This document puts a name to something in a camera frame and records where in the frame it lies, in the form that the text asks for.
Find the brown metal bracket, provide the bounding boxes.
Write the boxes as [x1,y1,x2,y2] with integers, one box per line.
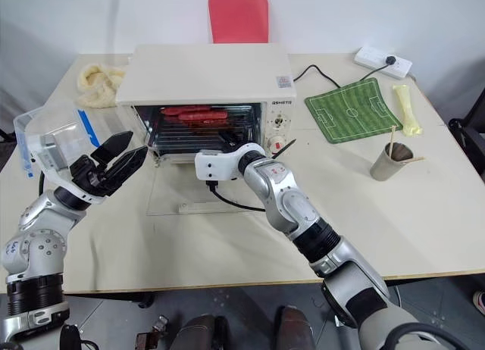
[133,314,170,350]

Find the glass toaster oven door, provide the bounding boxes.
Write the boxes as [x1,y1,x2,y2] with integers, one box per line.
[145,156,267,217]

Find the metal cup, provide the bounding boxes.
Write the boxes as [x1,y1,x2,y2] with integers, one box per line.
[370,141,416,182]

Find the red marked oven knob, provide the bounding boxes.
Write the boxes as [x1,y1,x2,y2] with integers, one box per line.
[267,134,286,154]

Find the thin black pointed strip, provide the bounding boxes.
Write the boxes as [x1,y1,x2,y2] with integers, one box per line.
[270,139,297,159]

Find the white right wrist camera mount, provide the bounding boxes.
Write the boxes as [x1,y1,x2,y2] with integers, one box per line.
[194,142,267,183]

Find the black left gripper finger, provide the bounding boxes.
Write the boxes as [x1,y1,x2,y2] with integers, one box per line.
[90,130,134,166]
[103,145,149,195]

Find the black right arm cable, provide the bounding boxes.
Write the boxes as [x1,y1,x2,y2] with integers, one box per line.
[204,180,267,213]

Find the white power strip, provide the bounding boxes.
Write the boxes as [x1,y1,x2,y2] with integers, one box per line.
[354,45,414,80]

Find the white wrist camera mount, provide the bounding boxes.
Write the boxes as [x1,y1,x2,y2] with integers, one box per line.
[67,177,107,206]
[194,142,267,183]

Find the clear plastic container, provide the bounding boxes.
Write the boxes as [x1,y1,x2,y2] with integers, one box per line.
[13,105,102,186]

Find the black office chair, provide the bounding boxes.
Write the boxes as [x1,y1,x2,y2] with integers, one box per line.
[448,57,485,170]

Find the wire sausage tray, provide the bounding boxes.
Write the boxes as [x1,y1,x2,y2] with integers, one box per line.
[157,105,254,138]

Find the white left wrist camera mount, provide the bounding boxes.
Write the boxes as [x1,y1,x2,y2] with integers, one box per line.
[67,177,107,206]

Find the red chair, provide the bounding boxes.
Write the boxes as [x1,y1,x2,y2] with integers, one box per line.
[207,0,271,45]

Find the red sausage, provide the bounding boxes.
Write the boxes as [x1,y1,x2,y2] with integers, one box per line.
[177,112,229,123]
[161,105,212,116]

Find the black oven power cable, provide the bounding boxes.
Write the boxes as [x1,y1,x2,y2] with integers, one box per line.
[293,60,388,89]

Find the cream crumpled towel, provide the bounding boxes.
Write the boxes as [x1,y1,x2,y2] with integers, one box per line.
[77,61,127,109]

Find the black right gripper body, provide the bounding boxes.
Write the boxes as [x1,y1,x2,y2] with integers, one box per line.
[217,131,245,150]

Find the black table leg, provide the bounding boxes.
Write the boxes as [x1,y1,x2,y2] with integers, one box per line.
[136,291,155,310]

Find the dark rounded shape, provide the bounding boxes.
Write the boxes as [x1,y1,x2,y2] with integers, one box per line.
[177,313,229,350]
[274,305,324,350]

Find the white toaster oven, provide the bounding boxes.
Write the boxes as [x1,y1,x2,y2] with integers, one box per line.
[115,43,296,166]

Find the green soccer field mat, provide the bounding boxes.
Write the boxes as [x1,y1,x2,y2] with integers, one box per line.
[305,77,404,145]

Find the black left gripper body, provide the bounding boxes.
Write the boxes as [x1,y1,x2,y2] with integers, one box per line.
[69,155,115,200]

